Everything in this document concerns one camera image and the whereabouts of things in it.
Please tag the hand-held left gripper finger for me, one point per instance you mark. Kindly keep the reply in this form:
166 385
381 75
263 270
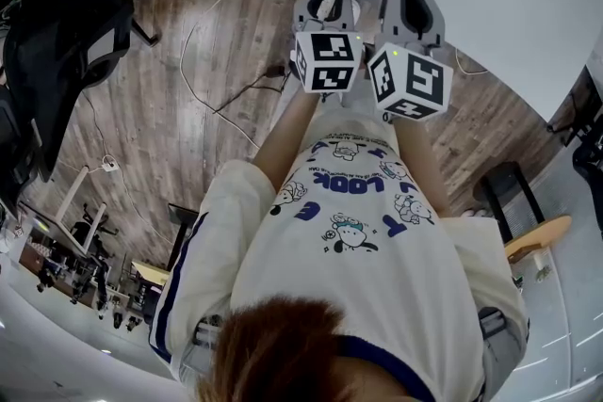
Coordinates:
349 16
301 11

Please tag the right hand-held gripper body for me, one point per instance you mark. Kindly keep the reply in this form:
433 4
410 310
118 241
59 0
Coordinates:
419 82

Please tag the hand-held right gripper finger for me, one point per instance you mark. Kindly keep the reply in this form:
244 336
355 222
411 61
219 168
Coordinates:
390 11
437 26

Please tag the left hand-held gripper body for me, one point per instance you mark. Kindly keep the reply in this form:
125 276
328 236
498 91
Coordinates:
330 61

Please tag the person's left forearm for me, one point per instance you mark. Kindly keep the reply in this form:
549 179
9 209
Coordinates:
282 141

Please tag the person's right forearm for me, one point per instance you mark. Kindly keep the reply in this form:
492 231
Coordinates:
419 165

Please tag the white trousers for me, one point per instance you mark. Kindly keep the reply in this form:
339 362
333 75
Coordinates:
360 99

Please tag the black chair base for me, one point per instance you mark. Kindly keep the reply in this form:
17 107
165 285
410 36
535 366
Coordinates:
586 150

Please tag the round wooden table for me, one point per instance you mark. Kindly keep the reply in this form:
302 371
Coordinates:
537 237

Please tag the cream printed shirt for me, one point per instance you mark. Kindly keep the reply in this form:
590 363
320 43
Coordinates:
353 282

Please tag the black mesh office chair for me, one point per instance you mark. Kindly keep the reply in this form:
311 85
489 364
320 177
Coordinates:
70 42

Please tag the white power strip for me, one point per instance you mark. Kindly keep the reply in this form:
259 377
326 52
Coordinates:
110 165

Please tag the yellow table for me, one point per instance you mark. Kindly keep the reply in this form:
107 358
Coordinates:
151 273

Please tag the white desk frame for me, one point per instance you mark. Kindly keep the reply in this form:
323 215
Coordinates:
73 197

